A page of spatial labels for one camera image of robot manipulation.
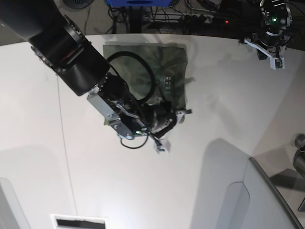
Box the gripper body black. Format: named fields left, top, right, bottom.
left=143, top=102, right=177, bottom=134
left=258, top=30, right=285, bottom=47

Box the olive green t-shirt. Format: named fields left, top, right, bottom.
left=102, top=42, right=196, bottom=125

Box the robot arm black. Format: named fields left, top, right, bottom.
left=0, top=0, right=177, bottom=140
left=258, top=0, right=292, bottom=58

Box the black power strip red light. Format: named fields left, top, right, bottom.
left=183, top=14, right=230, bottom=25

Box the grey metal stand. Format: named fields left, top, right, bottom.
left=249, top=133, right=305, bottom=229

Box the blue box with oval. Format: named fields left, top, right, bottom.
left=106, top=0, right=171, bottom=7

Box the black fan base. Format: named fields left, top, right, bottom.
left=62, top=0, right=94, bottom=10

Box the white label with black strip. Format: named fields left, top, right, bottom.
left=50, top=214, right=111, bottom=229

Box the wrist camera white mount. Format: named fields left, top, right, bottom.
left=238, top=38, right=286, bottom=70
left=149, top=109, right=193, bottom=154

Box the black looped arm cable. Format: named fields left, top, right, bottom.
left=106, top=51, right=157, bottom=105

